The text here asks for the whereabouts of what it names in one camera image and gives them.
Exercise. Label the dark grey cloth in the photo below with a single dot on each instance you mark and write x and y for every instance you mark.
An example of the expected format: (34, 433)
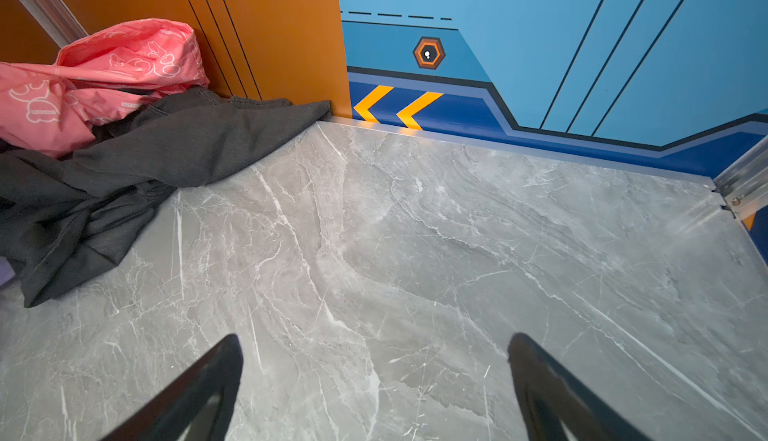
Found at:
(66, 221)

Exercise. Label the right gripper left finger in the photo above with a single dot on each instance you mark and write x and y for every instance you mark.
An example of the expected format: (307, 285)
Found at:
(197, 405)

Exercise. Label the pink patterned cloth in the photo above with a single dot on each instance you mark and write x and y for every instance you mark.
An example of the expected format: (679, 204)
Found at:
(102, 78)

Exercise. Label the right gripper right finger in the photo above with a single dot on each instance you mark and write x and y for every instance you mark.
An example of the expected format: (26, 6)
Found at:
(556, 405)

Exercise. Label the lavender purple cloth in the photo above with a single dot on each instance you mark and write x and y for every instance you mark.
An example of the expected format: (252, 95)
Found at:
(6, 271)

